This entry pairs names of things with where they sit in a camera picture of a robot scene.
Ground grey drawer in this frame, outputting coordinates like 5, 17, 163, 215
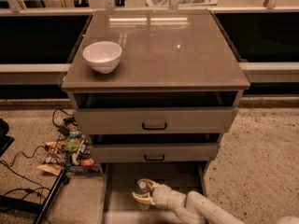
74, 108, 237, 134
101, 162, 206, 224
89, 143, 220, 163

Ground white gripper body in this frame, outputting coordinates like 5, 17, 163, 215
152, 184, 172, 209

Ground grey drawer cabinet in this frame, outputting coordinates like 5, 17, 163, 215
60, 8, 251, 175

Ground black floor cables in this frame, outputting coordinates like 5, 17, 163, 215
0, 108, 76, 224

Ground clear plastic water bottle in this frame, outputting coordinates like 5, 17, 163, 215
134, 178, 152, 211

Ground white ceramic bowl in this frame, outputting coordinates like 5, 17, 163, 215
82, 41, 122, 74

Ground pile of snack packages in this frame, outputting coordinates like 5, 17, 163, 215
37, 131, 100, 175

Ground top grey drawer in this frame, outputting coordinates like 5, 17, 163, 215
74, 108, 237, 134

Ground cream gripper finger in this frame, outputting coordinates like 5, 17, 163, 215
132, 192, 155, 205
139, 178, 158, 193

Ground middle grey drawer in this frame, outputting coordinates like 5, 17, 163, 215
89, 143, 220, 163

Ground black stand leg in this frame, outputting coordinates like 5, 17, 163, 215
0, 170, 68, 224

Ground black power adapter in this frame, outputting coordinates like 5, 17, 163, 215
57, 125, 70, 136

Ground bottom grey drawer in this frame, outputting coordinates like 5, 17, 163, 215
101, 162, 206, 224

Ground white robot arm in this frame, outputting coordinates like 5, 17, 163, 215
132, 178, 245, 224

